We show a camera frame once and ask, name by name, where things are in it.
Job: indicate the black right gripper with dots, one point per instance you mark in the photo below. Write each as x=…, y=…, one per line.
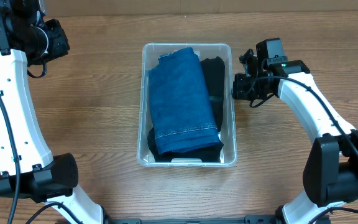
x=241, y=86

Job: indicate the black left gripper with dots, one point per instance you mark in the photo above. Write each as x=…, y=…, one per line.
x=56, y=30

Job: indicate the black taped cloth bundle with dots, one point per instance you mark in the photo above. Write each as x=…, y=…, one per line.
x=206, y=154

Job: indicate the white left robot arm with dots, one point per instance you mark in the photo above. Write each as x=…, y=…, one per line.
x=28, y=169

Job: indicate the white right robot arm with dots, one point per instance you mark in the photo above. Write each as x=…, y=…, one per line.
x=330, y=177

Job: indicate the clear plastic storage bin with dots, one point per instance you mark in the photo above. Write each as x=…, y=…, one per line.
x=227, y=135

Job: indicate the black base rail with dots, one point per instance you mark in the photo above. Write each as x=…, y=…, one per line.
x=182, y=221

